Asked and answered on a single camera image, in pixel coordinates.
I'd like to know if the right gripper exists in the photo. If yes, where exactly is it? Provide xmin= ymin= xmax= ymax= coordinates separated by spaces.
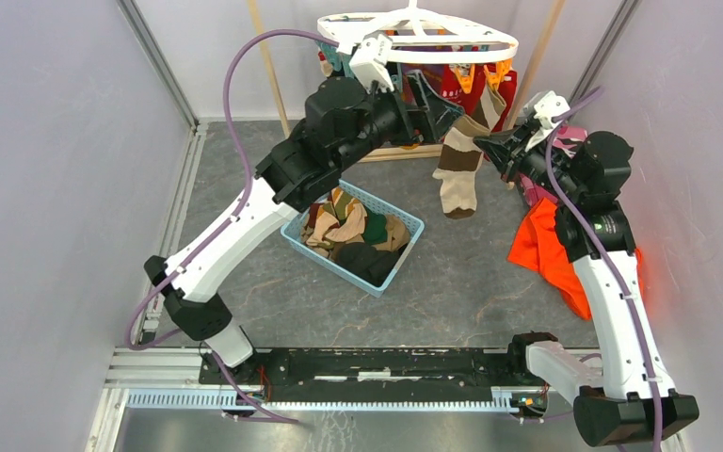
xmin=476 ymin=118 xmax=585 ymax=204

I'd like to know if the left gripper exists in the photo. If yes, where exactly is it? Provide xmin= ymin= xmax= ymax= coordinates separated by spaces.
xmin=333 ymin=70 xmax=465 ymax=174

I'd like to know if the red white patterned sock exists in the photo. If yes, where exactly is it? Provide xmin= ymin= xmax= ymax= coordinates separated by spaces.
xmin=441 ymin=65 xmax=487 ymax=116

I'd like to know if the red santa pattern sock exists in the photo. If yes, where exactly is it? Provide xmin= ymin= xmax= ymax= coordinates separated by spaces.
xmin=498 ymin=69 xmax=518 ymax=122

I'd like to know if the cream white sock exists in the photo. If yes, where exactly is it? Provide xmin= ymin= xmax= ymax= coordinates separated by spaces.
xmin=472 ymin=85 xmax=507 ymax=132

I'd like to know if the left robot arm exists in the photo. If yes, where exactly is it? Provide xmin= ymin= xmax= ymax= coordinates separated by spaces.
xmin=144 ymin=71 xmax=464 ymax=384

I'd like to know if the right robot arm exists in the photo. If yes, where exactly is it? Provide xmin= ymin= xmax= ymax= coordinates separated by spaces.
xmin=474 ymin=120 xmax=699 ymax=450

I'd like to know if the wooden hanger stand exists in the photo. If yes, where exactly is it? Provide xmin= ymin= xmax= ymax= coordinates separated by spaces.
xmin=259 ymin=0 xmax=566 ymax=163

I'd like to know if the white round sock hanger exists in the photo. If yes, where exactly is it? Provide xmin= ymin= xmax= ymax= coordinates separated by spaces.
xmin=317 ymin=1 xmax=519 ymax=64

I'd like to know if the pink camouflage cloth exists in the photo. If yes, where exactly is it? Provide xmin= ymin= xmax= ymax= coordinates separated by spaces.
xmin=517 ymin=125 xmax=588 ymax=208

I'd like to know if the orange clothespin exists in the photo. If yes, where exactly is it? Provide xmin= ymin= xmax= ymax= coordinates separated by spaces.
xmin=451 ymin=63 xmax=477 ymax=94
xmin=483 ymin=58 xmax=512 ymax=90

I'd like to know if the orange cloth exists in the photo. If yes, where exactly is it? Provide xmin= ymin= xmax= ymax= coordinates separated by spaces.
xmin=506 ymin=198 xmax=645 ymax=322

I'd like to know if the tan sock in basket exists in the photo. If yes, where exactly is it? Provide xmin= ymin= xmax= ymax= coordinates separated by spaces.
xmin=300 ymin=187 xmax=411 ymax=260

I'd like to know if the light blue laundry basket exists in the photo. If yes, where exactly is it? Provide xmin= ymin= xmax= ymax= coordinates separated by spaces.
xmin=281 ymin=180 xmax=425 ymax=298

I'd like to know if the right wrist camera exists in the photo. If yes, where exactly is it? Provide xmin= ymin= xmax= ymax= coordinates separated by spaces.
xmin=520 ymin=90 xmax=570 ymax=150

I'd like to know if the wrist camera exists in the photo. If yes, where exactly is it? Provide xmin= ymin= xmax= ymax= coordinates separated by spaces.
xmin=337 ymin=34 xmax=394 ymax=94
xmin=520 ymin=90 xmax=570 ymax=150

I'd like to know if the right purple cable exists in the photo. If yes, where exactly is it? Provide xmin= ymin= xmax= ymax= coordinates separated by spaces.
xmin=543 ymin=86 xmax=666 ymax=452

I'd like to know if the purple cable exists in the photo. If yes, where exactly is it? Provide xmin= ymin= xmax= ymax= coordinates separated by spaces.
xmin=124 ymin=29 xmax=350 ymax=426
xmin=543 ymin=86 xmax=666 ymax=452

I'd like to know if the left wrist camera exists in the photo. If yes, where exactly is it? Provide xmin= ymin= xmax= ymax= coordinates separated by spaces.
xmin=337 ymin=34 xmax=394 ymax=94

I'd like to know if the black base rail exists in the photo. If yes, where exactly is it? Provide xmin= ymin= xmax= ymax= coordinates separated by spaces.
xmin=231 ymin=347 xmax=548 ymax=404

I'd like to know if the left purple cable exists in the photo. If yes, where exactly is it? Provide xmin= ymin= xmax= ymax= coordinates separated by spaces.
xmin=124 ymin=29 xmax=350 ymax=426

